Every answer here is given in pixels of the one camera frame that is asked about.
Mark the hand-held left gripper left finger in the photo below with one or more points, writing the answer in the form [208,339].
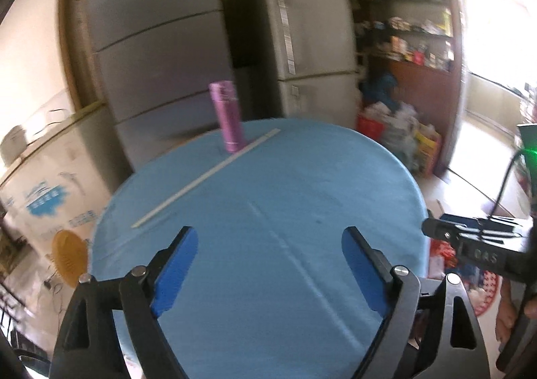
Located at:
[174,274]

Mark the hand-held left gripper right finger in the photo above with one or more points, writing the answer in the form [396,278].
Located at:
[365,274]

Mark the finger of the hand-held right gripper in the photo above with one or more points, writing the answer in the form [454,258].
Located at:
[444,230]
[461,219]

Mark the red mesh basket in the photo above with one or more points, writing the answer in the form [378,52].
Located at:
[488,291]

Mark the yellow printed bag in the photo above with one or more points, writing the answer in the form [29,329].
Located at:
[428,148]

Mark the long white rod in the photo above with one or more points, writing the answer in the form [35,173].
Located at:
[209,175]

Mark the yellow floor fan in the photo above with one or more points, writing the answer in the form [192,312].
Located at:
[69,257]

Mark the pile of white plastic bags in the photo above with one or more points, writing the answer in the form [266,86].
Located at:
[398,123]

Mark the red printed bag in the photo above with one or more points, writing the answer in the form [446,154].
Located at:
[369,125]

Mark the blue tablecloth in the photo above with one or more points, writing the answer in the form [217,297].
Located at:
[272,177]

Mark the large blue bag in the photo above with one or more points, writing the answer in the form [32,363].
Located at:
[379,89]

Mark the white chest freezer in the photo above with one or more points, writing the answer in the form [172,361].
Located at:
[50,177]

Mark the purple thermos bottle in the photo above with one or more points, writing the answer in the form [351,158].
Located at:
[228,119]

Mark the white rice cooker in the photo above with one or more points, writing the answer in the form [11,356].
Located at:
[14,144]

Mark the silver refrigerator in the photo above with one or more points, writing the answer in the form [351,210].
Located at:
[310,27]

